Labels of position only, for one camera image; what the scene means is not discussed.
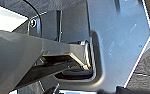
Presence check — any thick grey robot torso limb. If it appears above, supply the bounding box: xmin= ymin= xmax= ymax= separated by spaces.
xmin=0 ymin=27 xmax=92 ymax=94

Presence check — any black torso cable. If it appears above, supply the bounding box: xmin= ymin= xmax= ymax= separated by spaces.
xmin=21 ymin=0 xmax=41 ymax=22

